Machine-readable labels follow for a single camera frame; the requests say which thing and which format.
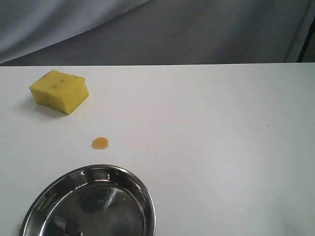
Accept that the yellow sponge block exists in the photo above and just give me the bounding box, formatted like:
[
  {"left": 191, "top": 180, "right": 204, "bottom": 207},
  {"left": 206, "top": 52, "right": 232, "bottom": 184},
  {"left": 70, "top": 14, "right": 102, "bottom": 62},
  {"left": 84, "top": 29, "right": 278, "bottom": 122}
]
[{"left": 29, "top": 70, "right": 89, "bottom": 115}]

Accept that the orange liquid spill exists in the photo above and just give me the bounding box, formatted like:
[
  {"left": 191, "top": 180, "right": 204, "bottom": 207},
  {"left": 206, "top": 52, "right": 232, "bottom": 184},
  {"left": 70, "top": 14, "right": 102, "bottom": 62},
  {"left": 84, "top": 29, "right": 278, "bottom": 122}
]
[{"left": 92, "top": 137, "right": 109, "bottom": 149}]

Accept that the round stainless steel pan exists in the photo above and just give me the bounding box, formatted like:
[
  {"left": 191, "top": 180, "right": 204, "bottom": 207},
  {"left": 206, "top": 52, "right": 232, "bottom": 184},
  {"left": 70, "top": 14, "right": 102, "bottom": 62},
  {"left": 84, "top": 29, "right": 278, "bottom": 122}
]
[{"left": 19, "top": 164, "right": 156, "bottom": 236}]

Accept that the grey backdrop cloth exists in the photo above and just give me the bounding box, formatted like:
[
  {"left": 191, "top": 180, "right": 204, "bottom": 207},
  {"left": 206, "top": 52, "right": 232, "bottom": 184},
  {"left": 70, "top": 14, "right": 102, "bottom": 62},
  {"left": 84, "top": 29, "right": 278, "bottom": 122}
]
[{"left": 0, "top": 0, "right": 315, "bottom": 66}]

